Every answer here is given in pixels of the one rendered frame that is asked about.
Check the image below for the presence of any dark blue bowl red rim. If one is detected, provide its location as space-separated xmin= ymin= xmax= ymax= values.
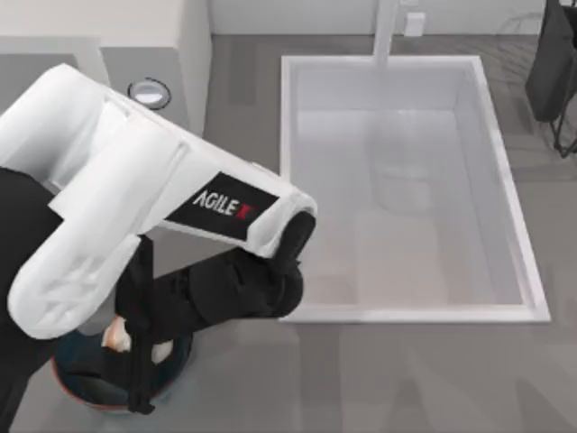
xmin=50 ymin=314 xmax=196 ymax=410

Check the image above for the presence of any white and orange food piece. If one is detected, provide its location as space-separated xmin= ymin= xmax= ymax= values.
xmin=100 ymin=315 xmax=176 ymax=364

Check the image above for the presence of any white sink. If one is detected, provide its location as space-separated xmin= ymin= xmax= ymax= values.
xmin=277 ymin=54 xmax=553 ymax=325

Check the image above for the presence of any tall white tap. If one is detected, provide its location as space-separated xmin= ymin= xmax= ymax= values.
xmin=371 ymin=0 xmax=401 ymax=67

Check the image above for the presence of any round silver ring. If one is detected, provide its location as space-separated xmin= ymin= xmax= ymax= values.
xmin=127 ymin=77 xmax=172 ymax=110

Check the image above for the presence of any white wall socket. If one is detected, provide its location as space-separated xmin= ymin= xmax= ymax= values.
xmin=405 ymin=12 xmax=426 ymax=38

